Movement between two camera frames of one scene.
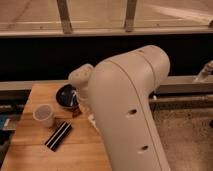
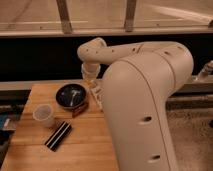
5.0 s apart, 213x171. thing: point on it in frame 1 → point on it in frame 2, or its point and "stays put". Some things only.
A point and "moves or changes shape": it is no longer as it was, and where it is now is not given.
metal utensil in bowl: x=74 y=93 stays put
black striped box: x=58 y=135 stays put
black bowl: x=67 y=96 stays put
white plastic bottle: x=91 y=118 moves or changes shape
